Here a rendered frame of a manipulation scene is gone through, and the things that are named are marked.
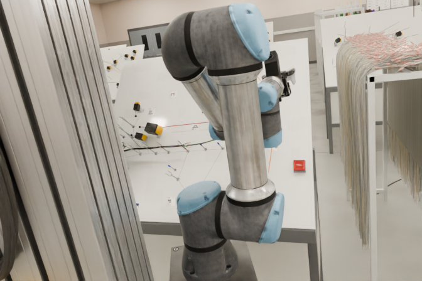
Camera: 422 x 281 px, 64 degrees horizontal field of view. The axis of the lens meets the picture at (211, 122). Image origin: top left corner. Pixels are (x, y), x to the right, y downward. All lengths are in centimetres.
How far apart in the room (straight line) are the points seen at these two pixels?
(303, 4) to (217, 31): 1192
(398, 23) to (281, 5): 805
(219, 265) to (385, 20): 433
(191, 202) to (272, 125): 34
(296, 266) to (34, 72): 153
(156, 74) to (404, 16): 357
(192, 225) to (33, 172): 47
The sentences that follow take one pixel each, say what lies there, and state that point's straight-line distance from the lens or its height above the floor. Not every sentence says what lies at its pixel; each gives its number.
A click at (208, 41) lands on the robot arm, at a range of 67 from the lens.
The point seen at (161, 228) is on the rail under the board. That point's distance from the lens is 179.
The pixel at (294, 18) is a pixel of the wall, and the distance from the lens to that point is 1255.
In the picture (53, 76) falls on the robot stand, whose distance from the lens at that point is 42.
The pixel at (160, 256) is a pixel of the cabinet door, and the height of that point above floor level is 63.
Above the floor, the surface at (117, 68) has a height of 133.
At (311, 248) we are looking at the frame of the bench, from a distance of 169.
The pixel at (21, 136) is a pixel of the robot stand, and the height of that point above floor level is 168.
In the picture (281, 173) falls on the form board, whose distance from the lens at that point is 165.
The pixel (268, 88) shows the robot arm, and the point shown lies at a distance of 93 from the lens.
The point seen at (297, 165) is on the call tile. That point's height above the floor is 110.
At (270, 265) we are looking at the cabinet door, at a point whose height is 64.
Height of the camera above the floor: 177
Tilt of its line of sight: 16 degrees down
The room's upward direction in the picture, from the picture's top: 9 degrees counter-clockwise
